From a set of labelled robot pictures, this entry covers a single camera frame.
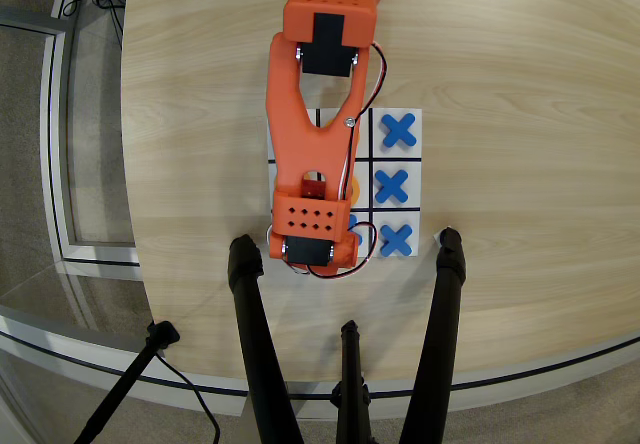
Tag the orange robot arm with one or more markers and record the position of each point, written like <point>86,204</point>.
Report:
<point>300,139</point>

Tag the blue cross piece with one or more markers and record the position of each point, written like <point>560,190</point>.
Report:
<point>354,223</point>
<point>396,240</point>
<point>391,186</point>
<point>399,130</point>

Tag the white tic-tac-toe board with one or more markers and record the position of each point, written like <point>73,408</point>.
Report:
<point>414,199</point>

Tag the white tape piece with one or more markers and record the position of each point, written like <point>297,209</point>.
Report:
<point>437,236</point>

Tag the thick black tripod leg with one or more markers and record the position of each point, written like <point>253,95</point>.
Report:
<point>437,324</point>
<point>255,324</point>

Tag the thin black tripod leg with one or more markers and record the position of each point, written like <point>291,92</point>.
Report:
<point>352,389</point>

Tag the thin black stand leg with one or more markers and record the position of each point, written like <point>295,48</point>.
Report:
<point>125,379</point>

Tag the grey metal partition frame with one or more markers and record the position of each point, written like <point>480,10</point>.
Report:
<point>57,164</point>

